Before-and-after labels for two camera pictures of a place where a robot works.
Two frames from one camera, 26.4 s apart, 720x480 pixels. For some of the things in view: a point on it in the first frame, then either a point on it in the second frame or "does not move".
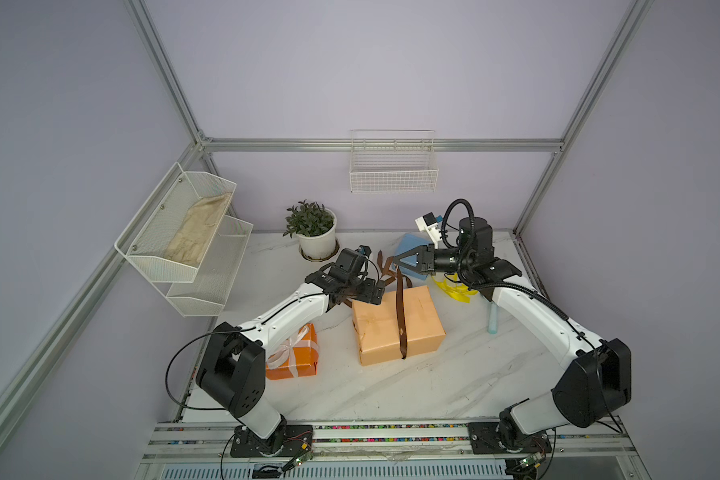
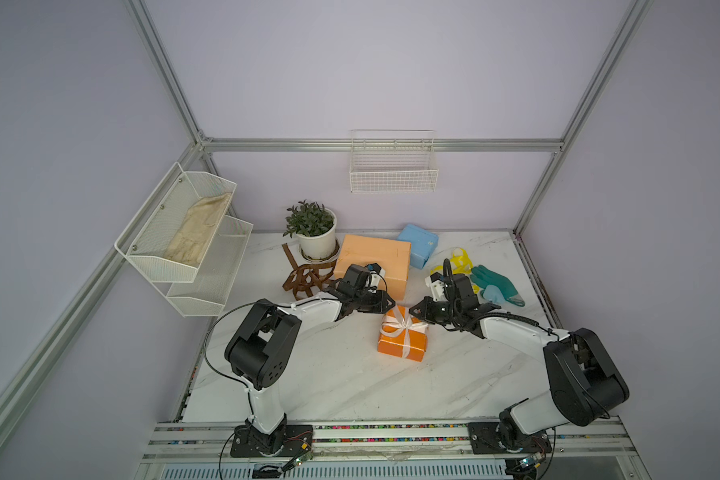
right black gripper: (428, 259) to (426, 315)
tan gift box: (378, 330) to (393, 257)
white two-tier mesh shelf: (183, 242) does not move
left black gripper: (368, 292) does not move
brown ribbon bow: (384, 269) to (307, 277)
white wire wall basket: (387, 161) does not move
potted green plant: (315, 227) does not move
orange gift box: (297, 357) to (403, 334)
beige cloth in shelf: (191, 238) does not move
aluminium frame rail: (210, 441) does not move
